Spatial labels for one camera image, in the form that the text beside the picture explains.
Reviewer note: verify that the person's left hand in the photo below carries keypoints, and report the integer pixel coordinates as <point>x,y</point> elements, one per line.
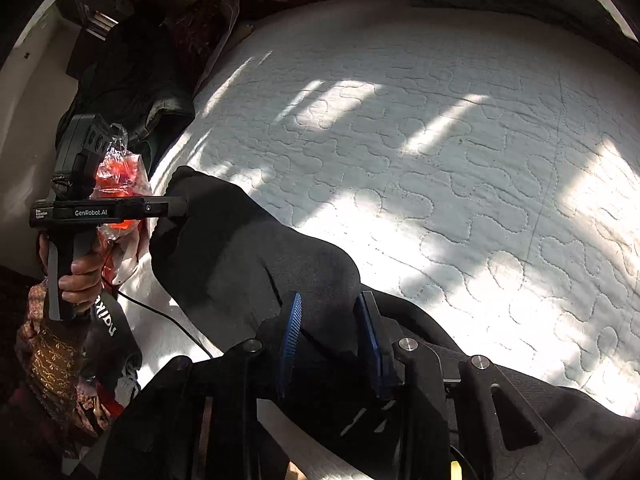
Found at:
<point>83,285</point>

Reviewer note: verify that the patterned sleeve forearm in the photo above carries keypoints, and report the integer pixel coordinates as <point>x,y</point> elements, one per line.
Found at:
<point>53,357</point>

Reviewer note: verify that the white quilted mattress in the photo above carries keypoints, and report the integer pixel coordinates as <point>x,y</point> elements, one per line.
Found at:
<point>483,166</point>

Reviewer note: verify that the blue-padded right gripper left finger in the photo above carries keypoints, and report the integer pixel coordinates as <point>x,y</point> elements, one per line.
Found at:
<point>259,368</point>

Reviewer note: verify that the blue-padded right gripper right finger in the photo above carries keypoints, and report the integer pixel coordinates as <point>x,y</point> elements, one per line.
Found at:
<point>405,424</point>

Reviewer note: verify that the black pants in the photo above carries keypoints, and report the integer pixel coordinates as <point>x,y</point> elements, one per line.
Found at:
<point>231,266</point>

